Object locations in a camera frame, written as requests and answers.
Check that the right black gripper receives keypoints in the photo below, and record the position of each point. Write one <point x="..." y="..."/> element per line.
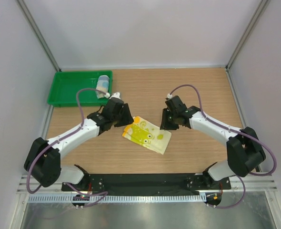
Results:
<point x="165" y="125"/>

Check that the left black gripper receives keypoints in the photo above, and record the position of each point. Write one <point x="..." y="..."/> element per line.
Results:
<point x="127" y="119"/>

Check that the green yellow patterned towel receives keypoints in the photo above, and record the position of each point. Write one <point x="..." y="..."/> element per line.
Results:
<point x="147" y="135"/>

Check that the polka dot striped towel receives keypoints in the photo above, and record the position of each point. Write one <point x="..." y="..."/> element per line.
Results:
<point x="102" y="86"/>

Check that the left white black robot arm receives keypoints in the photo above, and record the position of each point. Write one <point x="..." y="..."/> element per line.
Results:
<point x="43" y="162"/>

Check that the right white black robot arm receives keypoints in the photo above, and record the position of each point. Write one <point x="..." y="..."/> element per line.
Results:
<point x="244" y="152"/>

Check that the green plastic tray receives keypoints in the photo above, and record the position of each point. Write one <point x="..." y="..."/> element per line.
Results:
<point x="65" y="86"/>

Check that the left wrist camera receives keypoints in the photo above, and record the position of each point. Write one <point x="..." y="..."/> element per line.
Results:
<point x="114" y="95"/>

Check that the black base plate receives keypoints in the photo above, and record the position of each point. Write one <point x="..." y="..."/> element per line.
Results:
<point x="191" y="181"/>

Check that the aluminium front rail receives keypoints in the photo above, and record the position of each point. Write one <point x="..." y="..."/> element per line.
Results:
<point x="251" y="183"/>

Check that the slotted cable duct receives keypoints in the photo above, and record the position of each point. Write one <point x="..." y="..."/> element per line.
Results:
<point x="73" y="198"/>

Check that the left aluminium frame post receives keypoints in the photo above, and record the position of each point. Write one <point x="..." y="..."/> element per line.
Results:
<point x="34" y="27"/>

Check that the aluminium frame post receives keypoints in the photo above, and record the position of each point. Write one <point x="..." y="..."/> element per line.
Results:
<point x="34" y="27"/>
<point x="263" y="4"/>

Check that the right aluminium frame post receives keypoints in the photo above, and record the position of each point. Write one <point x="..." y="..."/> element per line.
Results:
<point x="263" y="4"/>

